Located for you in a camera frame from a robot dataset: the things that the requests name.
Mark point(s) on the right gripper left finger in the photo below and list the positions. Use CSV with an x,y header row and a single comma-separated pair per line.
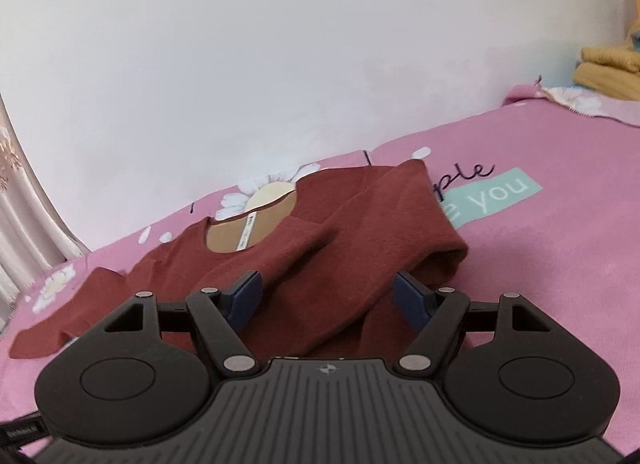
x,y
195,337

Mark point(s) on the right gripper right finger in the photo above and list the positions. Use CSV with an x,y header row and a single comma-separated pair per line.
x,y
456,336

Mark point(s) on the dark red knit sweater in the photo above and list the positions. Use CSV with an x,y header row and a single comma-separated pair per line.
x,y
327,266

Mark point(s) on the mustard yellow folded clothes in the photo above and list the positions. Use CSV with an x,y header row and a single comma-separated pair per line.
x,y
611,70

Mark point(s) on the pink floral bed sheet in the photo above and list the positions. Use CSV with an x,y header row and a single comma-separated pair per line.
x,y
546,199

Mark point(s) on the beige satin curtain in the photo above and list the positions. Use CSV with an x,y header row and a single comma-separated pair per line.
x,y
34,238

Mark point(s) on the light floral pillow cloth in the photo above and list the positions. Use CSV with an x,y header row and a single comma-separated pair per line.
x,y
593,104

